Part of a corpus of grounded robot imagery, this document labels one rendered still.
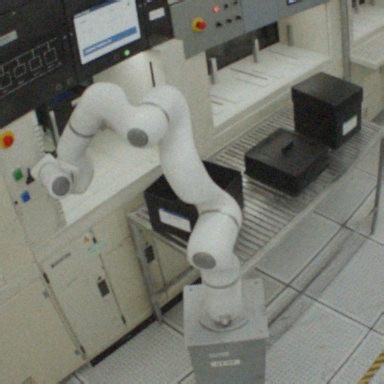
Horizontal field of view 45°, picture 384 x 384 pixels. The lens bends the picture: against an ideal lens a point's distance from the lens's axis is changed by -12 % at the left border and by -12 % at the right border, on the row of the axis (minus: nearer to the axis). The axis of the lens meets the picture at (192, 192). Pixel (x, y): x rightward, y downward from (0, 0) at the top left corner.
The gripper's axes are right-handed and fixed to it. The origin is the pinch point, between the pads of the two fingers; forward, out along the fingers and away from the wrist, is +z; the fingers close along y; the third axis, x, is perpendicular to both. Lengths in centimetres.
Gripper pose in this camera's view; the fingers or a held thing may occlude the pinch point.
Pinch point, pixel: (38, 162)
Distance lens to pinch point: 183.3
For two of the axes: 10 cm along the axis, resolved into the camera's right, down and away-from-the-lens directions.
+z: -5.1, -2.8, 8.2
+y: 7.0, -6.8, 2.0
